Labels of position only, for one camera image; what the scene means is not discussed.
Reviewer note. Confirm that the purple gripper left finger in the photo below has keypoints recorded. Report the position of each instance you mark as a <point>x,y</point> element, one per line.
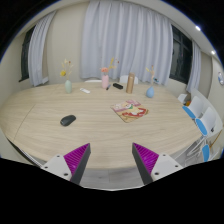
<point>70,166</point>

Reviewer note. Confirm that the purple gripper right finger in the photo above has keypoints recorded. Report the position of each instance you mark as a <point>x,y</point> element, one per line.
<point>153,166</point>

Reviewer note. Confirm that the black computer mouse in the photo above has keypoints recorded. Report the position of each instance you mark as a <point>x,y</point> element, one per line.
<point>67,120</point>

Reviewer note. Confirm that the blue white chair lowest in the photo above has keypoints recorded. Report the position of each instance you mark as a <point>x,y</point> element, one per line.
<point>206,153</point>

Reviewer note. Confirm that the blue vase with dried flowers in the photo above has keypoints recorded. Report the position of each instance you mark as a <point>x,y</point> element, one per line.
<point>150,91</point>

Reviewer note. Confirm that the white remote control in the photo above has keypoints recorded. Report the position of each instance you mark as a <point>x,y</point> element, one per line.
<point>84,90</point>

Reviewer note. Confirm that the blue white chair far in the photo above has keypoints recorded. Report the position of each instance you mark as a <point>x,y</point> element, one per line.
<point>195,108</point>

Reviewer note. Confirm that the blue white chair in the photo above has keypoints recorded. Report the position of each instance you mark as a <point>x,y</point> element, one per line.
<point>195,108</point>
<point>206,125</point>

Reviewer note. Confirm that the blue white chair near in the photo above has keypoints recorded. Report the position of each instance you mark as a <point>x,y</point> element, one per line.
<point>206,125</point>

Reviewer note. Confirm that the black rectangular case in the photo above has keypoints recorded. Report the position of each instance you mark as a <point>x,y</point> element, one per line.
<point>118,86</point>

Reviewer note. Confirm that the white chair behind left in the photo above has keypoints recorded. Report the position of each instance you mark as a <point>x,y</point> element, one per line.
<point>94,81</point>

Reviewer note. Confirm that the white chair behind table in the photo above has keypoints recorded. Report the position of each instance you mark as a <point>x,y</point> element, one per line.
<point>124,79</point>

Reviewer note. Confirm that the tan cylindrical bottle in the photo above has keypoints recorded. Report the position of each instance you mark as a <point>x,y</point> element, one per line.
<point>130,83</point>

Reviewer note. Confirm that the pink vase with flowers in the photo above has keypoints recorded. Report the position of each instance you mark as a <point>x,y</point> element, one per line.
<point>105,72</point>

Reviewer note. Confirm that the white right curtain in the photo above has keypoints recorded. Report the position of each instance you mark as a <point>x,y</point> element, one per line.
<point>194,78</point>

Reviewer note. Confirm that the white curtain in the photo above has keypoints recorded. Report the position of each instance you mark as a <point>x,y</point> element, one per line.
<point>36,50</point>
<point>133,38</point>
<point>194,78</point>

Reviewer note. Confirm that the green vase with yellow flowers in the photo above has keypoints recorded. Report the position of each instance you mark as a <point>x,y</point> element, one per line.
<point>66,72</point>

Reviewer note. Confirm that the left dark window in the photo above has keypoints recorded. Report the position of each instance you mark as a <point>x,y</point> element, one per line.
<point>24,55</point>

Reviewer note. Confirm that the dark window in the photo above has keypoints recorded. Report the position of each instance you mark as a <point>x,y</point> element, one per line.
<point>24,55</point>
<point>181,57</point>

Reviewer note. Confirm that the white left curtain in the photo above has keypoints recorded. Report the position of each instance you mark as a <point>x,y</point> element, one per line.
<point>36,50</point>

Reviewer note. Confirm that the right dark window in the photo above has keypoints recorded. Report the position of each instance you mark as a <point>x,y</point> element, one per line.
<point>181,57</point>

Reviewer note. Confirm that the white centre curtain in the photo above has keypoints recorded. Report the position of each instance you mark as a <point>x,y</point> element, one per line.
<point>133,38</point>

